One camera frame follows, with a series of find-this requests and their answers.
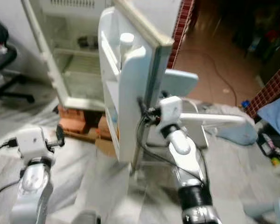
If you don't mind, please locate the white fridge door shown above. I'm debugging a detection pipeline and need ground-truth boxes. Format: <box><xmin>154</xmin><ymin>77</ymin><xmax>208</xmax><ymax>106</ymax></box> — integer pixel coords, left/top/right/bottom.
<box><xmin>97</xmin><ymin>0</ymin><xmax>174</xmax><ymax>171</ymax></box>

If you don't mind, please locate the white fridge body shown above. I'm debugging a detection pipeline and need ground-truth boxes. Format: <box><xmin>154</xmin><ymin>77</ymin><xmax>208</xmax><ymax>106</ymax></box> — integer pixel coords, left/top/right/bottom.
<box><xmin>21</xmin><ymin>0</ymin><xmax>115</xmax><ymax>112</ymax></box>

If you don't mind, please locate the red brick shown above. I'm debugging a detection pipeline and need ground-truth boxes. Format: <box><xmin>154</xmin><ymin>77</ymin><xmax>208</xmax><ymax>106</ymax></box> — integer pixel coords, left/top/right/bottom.
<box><xmin>57</xmin><ymin>105</ymin><xmax>88</xmax><ymax>136</ymax></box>

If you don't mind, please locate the pale rounded panel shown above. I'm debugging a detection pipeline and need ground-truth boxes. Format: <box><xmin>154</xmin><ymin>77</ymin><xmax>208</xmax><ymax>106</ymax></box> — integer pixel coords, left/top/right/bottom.
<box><xmin>163</xmin><ymin>69</ymin><xmax>200</xmax><ymax>98</ymax></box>

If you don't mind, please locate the brown cardboard piece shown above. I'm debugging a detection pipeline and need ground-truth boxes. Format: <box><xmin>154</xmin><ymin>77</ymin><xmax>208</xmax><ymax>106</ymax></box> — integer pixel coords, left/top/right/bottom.
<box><xmin>94</xmin><ymin>139</ymin><xmax>115</xmax><ymax>157</ymax></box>

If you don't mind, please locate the clear bottle with white cap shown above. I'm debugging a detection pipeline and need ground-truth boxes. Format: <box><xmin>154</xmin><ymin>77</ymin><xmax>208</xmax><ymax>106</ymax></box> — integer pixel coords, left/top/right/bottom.
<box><xmin>119</xmin><ymin>33</ymin><xmax>136</xmax><ymax>66</ymax></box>

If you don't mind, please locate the white and blue bench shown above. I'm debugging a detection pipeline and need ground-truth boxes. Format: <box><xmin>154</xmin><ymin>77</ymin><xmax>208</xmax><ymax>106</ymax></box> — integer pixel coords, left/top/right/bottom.
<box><xmin>182</xmin><ymin>111</ymin><xmax>255</xmax><ymax>148</ymax></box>

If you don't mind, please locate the black office chair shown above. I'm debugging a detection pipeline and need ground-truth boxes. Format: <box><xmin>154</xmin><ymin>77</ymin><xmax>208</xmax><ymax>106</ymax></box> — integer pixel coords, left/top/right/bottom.
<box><xmin>0</xmin><ymin>19</ymin><xmax>36</xmax><ymax>126</ymax></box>

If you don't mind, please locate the blue cloth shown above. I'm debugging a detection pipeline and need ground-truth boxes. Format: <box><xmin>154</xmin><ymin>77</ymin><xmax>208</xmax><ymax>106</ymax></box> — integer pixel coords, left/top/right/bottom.
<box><xmin>254</xmin><ymin>96</ymin><xmax>280</xmax><ymax>139</ymax></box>

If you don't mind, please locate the black and yellow device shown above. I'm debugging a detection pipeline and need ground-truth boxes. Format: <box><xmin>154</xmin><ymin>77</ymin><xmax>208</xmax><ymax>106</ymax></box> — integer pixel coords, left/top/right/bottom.
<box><xmin>257</xmin><ymin>133</ymin><xmax>280</xmax><ymax>167</ymax></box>

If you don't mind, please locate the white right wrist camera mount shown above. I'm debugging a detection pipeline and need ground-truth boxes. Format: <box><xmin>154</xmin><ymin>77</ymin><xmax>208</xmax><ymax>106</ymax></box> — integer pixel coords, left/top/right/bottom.
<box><xmin>159</xmin><ymin>96</ymin><xmax>183</xmax><ymax>131</ymax></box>

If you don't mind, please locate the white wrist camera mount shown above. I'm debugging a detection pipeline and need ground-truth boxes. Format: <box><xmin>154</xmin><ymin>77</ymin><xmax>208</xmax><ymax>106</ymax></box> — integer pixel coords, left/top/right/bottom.
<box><xmin>159</xmin><ymin>96</ymin><xmax>183</xmax><ymax>131</ymax></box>
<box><xmin>16</xmin><ymin>127</ymin><xmax>50</xmax><ymax>159</ymax></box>

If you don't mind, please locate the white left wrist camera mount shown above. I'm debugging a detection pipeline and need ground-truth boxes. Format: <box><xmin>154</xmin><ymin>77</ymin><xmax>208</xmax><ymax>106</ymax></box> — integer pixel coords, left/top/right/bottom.
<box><xmin>16</xmin><ymin>127</ymin><xmax>50</xmax><ymax>159</ymax></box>

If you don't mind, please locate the thin floor cable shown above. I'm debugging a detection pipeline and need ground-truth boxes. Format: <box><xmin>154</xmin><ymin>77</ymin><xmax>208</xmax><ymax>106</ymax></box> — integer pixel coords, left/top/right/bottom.
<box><xmin>187</xmin><ymin>49</ymin><xmax>239</xmax><ymax>106</ymax></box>

